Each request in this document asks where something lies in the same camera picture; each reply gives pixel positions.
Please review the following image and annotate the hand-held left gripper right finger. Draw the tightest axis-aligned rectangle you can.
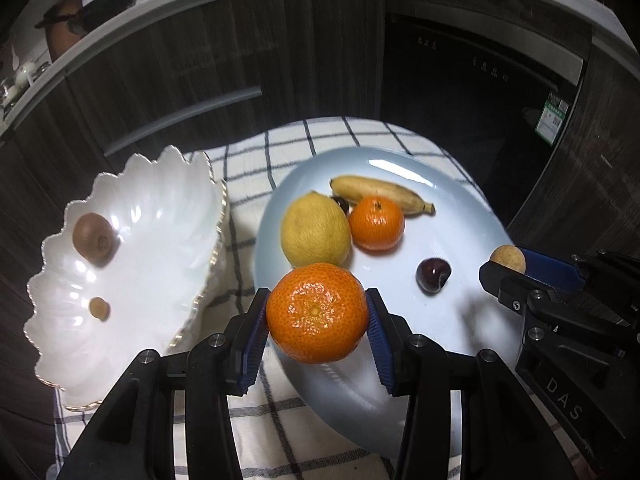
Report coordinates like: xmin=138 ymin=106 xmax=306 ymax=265
xmin=366 ymin=288 xmax=581 ymax=480

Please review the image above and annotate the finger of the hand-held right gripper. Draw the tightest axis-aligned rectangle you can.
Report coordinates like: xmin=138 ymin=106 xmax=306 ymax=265
xmin=520 ymin=247 xmax=640 ymax=328
xmin=478 ymin=261 xmax=640 ymax=363

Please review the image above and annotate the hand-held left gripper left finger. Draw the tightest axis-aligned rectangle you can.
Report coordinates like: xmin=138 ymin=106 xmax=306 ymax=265
xmin=57 ymin=287 xmax=273 ymax=480

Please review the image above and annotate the orange mandarin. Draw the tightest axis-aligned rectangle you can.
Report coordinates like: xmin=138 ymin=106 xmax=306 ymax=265
xmin=266 ymin=262 xmax=371 ymax=365
xmin=348 ymin=196 xmax=405 ymax=252

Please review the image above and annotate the light blue plate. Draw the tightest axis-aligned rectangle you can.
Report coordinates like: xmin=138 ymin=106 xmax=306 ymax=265
xmin=255 ymin=146 xmax=526 ymax=461

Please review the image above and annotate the yellow lemon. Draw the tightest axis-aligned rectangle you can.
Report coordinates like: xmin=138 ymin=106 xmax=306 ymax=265
xmin=280 ymin=191 xmax=352 ymax=268

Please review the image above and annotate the white scalloped bowl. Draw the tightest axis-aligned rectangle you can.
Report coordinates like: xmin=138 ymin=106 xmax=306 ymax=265
xmin=24 ymin=145 xmax=230 ymax=411

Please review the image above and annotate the yellow banana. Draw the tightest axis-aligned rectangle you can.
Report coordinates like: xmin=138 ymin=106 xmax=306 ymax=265
xmin=330 ymin=175 xmax=436 ymax=217

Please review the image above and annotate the green label sticker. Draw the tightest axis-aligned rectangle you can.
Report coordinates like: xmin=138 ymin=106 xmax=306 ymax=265
xmin=535 ymin=91 xmax=571 ymax=147

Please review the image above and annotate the black built-in appliance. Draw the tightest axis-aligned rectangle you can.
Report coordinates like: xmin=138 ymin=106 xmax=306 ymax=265
xmin=380 ymin=10 xmax=584 ymax=216

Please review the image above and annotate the white checkered cloth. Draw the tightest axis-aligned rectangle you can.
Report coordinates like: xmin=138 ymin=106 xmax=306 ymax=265
xmin=47 ymin=116 xmax=591 ymax=480

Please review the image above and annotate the brown kiwi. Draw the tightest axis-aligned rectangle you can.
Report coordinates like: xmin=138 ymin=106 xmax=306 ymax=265
xmin=72 ymin=212 xmax=120 ymax=263

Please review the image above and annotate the dark wood cabinet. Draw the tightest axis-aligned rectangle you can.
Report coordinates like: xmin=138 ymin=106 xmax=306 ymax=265
xmin=0 ymin=0 xmax=640 ymax=281

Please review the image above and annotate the white teapot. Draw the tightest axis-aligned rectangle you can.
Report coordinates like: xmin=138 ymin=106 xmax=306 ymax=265
xmin=14 ymin=62 xmax=39 ymax=89

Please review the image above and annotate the brown clay pot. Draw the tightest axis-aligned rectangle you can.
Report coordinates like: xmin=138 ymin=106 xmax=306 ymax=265
xmin=46 ymin=0 xmax=90 ymax=62

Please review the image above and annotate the black wok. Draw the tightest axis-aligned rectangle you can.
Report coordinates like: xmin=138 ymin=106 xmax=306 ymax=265
xmin=35 ymin=0 xmax=143 ymax=33

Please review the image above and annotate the grey cabinet handle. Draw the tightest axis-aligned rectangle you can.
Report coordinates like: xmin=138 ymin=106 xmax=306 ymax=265
xmin=102 ymin=87 xmax=263 ymax=157

